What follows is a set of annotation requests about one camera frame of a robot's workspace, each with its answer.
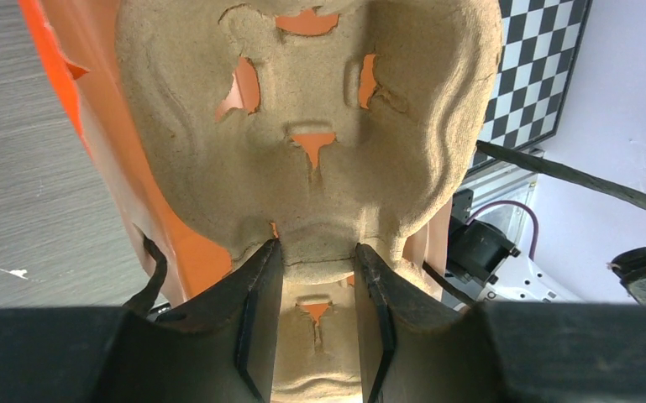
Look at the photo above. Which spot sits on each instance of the orange paper bag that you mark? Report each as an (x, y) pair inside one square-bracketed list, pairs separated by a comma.
[(76, 42)]

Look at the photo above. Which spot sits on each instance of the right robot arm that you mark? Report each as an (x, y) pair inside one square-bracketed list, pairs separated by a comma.
[(482, 253)]

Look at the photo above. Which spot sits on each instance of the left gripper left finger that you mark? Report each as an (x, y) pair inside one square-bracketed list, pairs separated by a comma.
[(220, 346)]

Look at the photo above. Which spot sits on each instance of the black white checkerboard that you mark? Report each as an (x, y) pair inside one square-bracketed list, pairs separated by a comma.
[(542, 41)]

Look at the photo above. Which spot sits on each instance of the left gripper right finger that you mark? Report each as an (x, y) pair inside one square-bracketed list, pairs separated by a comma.
[(415, 349)]

